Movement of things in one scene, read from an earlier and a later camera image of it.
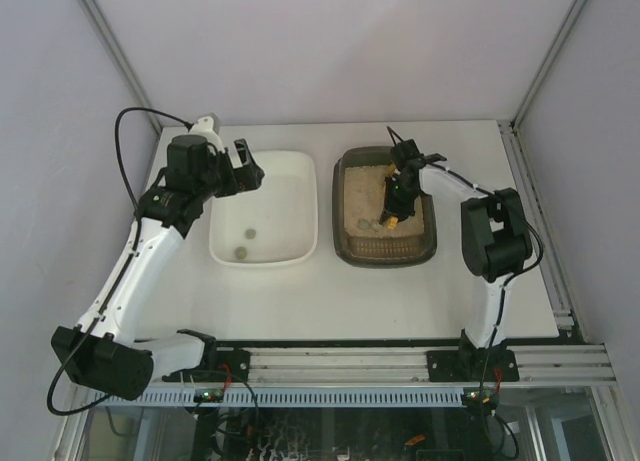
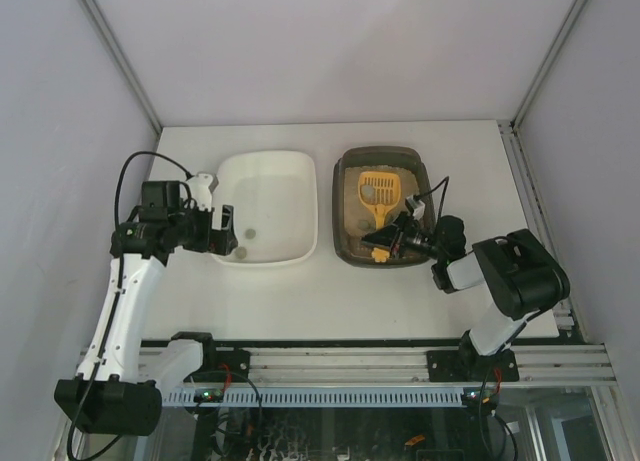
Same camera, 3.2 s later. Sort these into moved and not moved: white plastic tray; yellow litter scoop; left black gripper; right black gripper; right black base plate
Moved: right black gripper; left black gripper; yellow litter scoop
Not moved: white plastic tray; right black base plate
